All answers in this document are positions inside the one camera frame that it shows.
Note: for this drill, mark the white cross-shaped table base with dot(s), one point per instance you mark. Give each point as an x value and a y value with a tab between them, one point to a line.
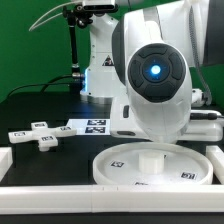
40	132

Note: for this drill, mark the white fence block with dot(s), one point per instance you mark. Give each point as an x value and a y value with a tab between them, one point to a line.
216	157
6	160

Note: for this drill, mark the white right fence block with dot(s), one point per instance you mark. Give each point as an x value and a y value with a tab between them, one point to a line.
216	157

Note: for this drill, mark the white left fence block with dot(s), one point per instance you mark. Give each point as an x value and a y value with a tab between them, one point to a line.
6	160

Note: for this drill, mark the white round table top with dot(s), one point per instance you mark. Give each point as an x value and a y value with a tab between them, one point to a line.
147	163

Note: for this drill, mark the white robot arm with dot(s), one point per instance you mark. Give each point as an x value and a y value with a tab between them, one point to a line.
140	65

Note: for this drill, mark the white front fence bar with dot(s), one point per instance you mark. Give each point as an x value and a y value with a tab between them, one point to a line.
99	198

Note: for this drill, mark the white marker tag sheet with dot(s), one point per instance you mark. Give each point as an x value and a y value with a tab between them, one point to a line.
90	126

